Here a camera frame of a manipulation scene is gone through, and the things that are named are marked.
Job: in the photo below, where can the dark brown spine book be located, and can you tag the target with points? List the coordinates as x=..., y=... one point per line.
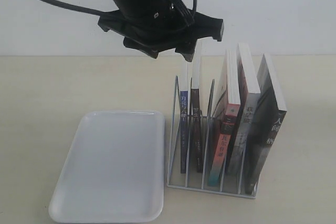
x=196, y=108

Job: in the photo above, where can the black grey cover book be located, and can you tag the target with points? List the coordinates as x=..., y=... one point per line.
x=268, y=118

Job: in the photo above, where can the pink red spine book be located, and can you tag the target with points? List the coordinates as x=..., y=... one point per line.
x=225, y=112

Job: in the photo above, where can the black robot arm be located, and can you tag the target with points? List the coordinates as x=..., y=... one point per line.
x=154, y=26

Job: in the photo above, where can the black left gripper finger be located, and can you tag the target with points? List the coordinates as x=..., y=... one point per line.
x=131, y=44
x=186, y=51

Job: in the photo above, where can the white plastic tray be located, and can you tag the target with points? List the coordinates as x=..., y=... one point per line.
x=114, y=170

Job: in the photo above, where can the blue moon cover book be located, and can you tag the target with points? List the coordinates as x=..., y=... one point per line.
x=183, y=83

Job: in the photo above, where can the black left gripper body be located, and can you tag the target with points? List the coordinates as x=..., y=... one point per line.
x=163, y=39

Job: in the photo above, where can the grey white spine book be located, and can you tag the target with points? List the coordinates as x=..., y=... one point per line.
x=249, y=91

